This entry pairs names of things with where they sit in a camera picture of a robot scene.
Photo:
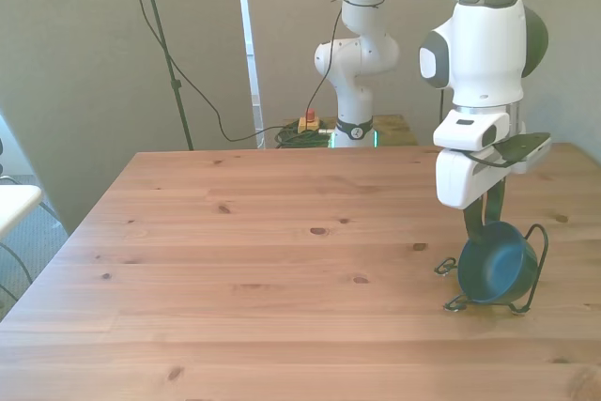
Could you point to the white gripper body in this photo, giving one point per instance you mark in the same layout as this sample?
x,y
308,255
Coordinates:
x,y
457,180

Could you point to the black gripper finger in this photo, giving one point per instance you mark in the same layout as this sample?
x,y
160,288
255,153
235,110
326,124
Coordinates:
x,y
495,204
474,225

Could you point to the blue bowl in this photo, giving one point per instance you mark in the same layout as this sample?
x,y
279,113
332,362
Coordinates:
x,y
497,274

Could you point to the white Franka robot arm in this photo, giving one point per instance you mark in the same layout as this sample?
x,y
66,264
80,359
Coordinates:
x,y
488,58

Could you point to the yellow emergency stop button box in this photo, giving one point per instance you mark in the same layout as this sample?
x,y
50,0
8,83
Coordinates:
x,y
309,125

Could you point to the white side table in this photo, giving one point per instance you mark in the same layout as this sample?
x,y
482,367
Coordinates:
x,y
14,204

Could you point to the dark wrist camera box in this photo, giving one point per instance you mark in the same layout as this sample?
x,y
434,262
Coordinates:
x,y
523,147

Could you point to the white divider post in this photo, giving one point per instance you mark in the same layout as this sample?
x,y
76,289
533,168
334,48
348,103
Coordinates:
x,y
249,44

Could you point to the black camera stand pole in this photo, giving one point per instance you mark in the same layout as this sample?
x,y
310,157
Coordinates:
x,y
176,85

